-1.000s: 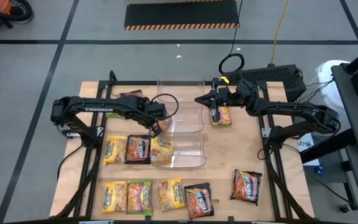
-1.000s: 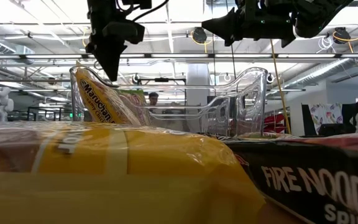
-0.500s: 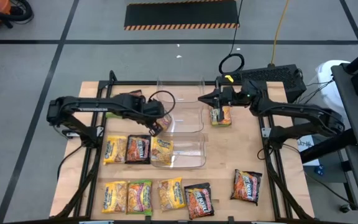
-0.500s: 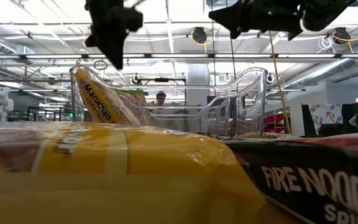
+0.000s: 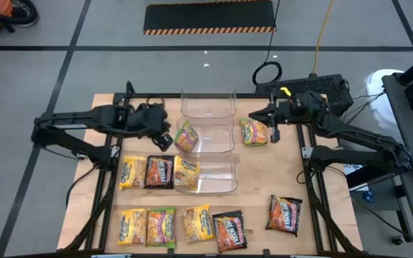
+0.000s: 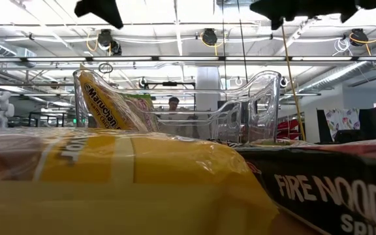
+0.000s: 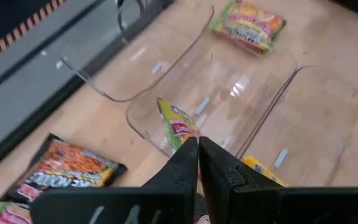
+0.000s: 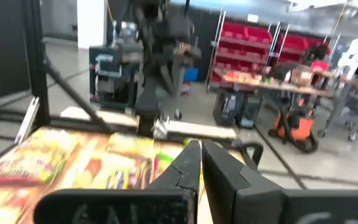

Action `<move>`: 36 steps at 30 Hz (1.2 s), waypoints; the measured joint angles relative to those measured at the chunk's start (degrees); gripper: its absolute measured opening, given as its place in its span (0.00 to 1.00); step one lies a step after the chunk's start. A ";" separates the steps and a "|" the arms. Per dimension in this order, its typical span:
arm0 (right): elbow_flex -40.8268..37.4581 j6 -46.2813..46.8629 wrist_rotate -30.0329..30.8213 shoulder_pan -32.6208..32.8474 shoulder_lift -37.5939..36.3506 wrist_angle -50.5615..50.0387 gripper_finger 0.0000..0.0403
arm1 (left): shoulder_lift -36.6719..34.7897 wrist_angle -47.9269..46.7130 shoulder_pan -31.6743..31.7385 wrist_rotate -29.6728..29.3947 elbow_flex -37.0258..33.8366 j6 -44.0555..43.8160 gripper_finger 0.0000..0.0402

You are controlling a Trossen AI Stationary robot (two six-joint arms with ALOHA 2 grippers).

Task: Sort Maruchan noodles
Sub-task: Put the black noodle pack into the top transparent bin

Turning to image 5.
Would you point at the yellow creamy chicken ramen pack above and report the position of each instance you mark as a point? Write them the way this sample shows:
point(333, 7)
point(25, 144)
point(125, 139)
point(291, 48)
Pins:
point(197, 224)
point(132, 172)
point(186, 173)
point(132, 227)

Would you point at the small blue floor object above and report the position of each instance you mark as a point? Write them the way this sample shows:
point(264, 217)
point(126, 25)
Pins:
point(368, 196)

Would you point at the white plastic bag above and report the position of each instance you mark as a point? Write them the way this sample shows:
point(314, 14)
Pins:
point(378, 82)

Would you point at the white paper sheet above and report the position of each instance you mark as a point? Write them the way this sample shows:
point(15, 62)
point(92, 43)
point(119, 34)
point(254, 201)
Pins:
point(351, 167)

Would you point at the silver arm base bracket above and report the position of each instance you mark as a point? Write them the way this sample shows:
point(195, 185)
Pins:
point(81, 155)
point(307, 152)

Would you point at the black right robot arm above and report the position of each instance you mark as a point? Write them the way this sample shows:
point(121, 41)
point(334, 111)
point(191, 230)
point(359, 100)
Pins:
point(364, 134)

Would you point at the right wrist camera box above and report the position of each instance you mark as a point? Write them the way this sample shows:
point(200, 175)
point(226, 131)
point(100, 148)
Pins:
point(275, 134)

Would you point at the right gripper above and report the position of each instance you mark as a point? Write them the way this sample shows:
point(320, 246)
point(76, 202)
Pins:
point(285, 107)

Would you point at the black metal table frame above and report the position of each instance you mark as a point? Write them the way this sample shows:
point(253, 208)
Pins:
point(156, 95)

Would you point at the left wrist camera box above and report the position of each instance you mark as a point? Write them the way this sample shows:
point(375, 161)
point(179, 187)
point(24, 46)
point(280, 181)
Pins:
point(162, 141)

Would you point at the black desk support beam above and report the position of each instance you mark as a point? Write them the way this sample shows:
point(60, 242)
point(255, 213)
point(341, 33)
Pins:
point(364, 181)

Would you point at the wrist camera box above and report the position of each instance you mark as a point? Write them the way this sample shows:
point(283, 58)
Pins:
point(275, 134)
point(162, 141)

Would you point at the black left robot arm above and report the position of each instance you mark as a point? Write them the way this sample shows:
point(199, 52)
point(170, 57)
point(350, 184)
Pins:
point(77, 116)

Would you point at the black caster wheel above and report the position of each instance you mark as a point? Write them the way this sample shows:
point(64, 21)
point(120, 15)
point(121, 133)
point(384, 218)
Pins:
point(398, 240)

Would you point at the orange shop vacuum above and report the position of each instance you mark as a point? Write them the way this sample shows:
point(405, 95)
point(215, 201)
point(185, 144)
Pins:
point(2, 9)

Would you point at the black fire noodle ramen pack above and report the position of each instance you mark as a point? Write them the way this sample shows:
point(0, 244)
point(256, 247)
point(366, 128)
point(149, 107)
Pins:
point(284, 215)
point(229, 232)
point(159, 172)

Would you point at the lime chili shrimp ramen pack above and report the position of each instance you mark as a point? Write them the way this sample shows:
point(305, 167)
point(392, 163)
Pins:
point(185, 138)
point(254, 132)
point(161, 228)

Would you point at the black hazard striped floor mat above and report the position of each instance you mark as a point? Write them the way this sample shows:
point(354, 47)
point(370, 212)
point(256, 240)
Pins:
point(210, 16)

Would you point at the clear plastic bin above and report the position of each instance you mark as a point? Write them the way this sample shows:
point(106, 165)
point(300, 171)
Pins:
point(221, 175)
point(217, 138)
point(208, 107)

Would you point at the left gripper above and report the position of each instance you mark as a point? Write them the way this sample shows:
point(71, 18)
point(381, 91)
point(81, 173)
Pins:
point(149, 120)

